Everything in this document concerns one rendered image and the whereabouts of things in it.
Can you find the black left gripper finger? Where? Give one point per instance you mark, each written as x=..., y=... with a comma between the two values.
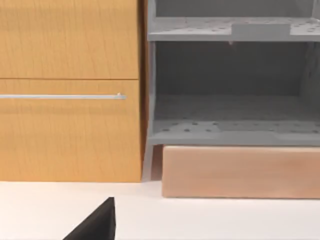
x=100, y=222

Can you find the wooden cupboard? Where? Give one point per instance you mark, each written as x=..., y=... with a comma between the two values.
x=146, y=100

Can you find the pale wooden drawer front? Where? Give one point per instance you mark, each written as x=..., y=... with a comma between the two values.
x=240, y=172

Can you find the grey pierced drawer inside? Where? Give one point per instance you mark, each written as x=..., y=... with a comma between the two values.
x=235, y=120

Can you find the plain wooden drawer front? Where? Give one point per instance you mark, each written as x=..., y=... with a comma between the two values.
x=67, y=37

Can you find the grey pierced shelf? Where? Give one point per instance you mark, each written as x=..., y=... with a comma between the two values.
x=225, y=28

